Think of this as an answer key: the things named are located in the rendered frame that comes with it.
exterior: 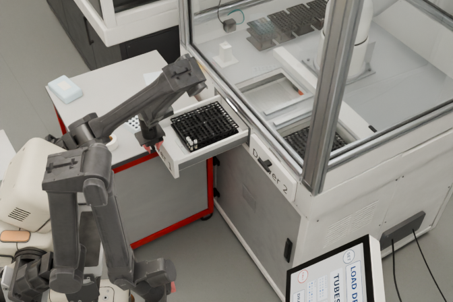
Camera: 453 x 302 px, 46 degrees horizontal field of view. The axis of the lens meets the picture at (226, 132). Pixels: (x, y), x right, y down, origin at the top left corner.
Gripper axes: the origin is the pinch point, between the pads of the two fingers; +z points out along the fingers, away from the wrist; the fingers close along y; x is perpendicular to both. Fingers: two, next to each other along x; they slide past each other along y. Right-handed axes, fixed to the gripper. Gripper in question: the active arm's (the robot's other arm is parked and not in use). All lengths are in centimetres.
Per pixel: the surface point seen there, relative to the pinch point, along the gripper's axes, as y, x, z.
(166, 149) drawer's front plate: 3.5, -5.2, -2.8
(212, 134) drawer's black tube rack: 23.5, -4.1, 1.2
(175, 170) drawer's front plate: 3.6, -11.6, 3.0
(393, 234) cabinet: 90, -53, 64
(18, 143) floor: -50, 123, 90
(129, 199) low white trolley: -12.2, 13.1, 42.1
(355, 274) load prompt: 22, -89, -28
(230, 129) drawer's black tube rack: 31.3, -5.0, 1.7
